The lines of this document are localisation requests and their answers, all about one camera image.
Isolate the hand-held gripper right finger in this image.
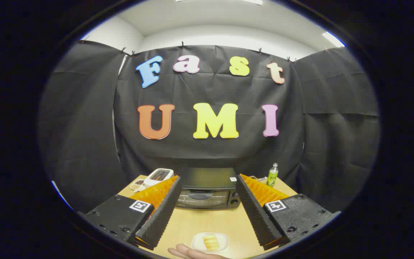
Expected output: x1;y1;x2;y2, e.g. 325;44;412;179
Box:
235;174;341;251

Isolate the golden bread roll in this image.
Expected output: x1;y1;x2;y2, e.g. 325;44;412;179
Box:
202;234;220;251

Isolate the white oval plate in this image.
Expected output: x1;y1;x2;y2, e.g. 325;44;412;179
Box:
191;232;230;254

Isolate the green drink bottle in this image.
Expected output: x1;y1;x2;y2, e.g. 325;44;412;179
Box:
267;163;279;187

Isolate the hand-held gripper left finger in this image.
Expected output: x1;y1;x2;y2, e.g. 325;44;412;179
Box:
84;175;181;251

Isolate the black toaster oven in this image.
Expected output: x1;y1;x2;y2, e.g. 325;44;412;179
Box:
174;167;243;210

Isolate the white pop-up toaster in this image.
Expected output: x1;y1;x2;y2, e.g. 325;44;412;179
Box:
144;168;174;187

